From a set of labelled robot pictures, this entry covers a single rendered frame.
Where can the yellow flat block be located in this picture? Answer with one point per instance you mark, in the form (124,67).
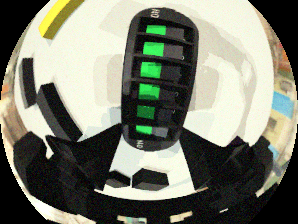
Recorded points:
(57,16)

